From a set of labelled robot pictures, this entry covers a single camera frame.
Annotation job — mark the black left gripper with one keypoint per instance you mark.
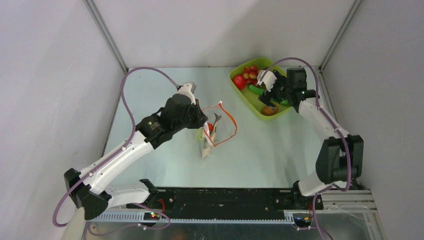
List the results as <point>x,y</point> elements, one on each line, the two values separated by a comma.
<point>200,117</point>

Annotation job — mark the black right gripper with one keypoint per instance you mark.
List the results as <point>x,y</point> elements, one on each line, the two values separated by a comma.
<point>274,91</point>

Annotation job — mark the green pear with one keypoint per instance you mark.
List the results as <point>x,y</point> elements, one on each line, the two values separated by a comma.
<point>199,134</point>

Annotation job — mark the green cucumber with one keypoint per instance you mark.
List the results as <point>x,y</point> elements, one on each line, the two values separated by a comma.
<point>256,89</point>

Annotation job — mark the dark grey fish toy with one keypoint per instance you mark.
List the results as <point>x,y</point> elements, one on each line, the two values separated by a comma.
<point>209,140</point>

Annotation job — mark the clear zip bag orange zipper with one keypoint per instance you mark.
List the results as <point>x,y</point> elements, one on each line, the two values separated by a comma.
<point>226,128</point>

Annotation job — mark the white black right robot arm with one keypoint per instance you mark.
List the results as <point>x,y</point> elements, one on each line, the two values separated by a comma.
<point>341,153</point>

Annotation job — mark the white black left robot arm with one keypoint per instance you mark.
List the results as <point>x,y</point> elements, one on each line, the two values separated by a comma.
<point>90,188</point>

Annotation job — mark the green plastic bin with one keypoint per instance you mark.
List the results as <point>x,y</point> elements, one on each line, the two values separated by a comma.
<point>250,97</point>

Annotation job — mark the red cherry bunch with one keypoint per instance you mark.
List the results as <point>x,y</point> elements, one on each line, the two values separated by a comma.
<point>250,74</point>

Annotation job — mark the red apple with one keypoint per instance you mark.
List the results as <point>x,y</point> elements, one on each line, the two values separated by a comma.
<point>239,81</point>

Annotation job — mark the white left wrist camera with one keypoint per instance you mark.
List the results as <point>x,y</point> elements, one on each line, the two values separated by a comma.
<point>188,89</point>

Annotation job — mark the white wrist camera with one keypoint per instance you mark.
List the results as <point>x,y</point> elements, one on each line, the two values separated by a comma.
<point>188,89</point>
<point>267,79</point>

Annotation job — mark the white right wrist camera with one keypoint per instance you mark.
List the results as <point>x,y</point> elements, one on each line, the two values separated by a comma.
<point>267,79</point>

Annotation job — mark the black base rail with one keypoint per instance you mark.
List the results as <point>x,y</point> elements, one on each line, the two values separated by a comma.
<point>234,204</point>

